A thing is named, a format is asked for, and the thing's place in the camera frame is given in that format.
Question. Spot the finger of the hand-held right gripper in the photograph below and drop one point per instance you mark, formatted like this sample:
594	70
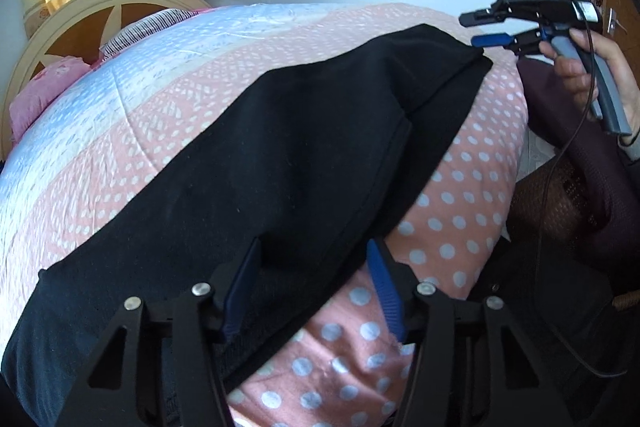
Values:
492	40
475	18

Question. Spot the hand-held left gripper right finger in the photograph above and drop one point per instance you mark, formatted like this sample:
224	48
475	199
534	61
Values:
385	287

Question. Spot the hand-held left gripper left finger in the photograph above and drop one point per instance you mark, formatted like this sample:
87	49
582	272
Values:
240	292

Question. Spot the black pants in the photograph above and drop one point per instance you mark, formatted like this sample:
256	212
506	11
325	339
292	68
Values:
275	157

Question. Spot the person's right forearm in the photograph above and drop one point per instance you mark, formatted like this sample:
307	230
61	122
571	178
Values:
632	149

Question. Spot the person's right hand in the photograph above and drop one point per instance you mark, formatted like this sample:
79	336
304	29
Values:
575	77

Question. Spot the dark maroon garment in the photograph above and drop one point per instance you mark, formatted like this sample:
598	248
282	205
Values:
590	167

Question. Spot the black garment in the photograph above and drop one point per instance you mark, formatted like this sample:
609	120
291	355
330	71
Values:
575	307

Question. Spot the pink and blue dotted quilt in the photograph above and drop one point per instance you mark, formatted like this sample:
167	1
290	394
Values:
150	82

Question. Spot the striped pillow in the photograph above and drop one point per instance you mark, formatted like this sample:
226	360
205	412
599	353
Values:
145	29

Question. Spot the pink pillow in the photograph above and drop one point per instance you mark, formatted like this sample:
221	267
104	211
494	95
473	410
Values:
45	87

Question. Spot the cream wooden headboard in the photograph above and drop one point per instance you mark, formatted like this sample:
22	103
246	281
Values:
75	12

